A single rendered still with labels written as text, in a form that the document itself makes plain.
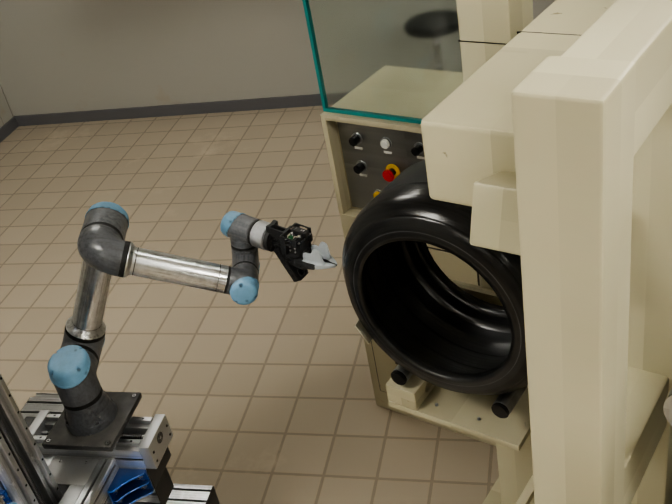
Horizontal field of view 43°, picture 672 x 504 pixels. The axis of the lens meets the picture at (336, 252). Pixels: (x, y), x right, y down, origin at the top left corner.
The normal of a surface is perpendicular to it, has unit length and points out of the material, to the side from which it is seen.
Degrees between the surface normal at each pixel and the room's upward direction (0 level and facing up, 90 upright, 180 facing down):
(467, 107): 0
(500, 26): 90
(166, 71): 90
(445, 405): 0
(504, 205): 72
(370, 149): 90
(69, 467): 0
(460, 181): 90
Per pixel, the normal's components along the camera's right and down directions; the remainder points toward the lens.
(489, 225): -0.58, 0.26
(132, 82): -0.20, 0.57
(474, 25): -0.55, 0.54
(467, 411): -0.17, -0.82
